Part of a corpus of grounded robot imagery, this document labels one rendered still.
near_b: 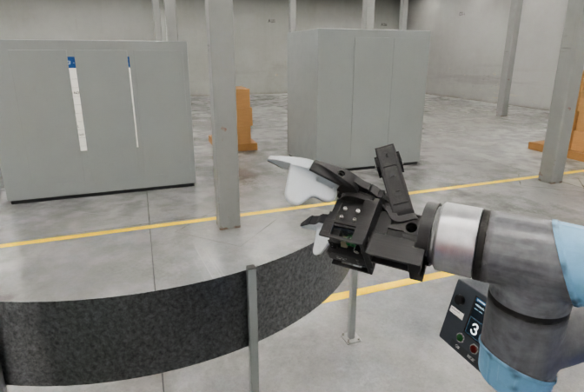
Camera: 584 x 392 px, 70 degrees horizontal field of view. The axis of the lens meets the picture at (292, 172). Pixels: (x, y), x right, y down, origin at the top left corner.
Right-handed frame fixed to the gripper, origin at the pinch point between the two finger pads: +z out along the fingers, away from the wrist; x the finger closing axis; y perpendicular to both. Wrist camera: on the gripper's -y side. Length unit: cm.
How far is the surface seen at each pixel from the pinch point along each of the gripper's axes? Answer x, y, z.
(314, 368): 224, -17, 65
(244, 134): 482, -417, 460
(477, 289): 75, -27, -22
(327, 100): 368, -410, 246
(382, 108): 426, -462, 180
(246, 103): 436, -456, 457
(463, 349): 85, -13, -21
